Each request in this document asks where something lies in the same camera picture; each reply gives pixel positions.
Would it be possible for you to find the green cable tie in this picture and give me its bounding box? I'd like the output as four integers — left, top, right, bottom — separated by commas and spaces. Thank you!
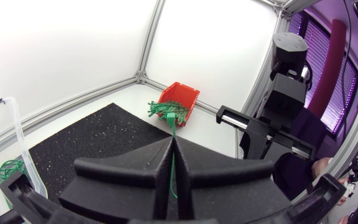
166, 112, 178, 200

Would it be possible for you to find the pile of closed green cable ties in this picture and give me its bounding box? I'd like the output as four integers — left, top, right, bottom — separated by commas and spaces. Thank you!
0, 159, 28, 185

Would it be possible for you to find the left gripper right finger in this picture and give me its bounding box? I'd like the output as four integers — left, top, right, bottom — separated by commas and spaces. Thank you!
174, 136, 292, 224

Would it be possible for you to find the bundle of green cable ties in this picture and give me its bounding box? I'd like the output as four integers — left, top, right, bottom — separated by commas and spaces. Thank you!
147, 100, 190, 126

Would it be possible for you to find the black speckled mat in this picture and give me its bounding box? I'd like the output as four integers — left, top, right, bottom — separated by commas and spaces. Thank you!
28, 103, 172, 205

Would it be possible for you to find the red plastic box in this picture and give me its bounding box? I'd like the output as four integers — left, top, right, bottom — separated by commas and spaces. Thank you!
157, 82, 201, 128

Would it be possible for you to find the clear plastic bin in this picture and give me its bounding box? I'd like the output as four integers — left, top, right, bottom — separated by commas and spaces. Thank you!
0, 96, 48, 218

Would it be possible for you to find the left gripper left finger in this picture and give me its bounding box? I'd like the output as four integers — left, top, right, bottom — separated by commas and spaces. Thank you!
58, 136, 174, 224

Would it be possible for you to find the person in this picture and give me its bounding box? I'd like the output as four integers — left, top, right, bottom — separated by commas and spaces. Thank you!
273, 107, 358, 224

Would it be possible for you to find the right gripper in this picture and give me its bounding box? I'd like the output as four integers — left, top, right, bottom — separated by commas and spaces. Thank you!
216, 73, 317, 164

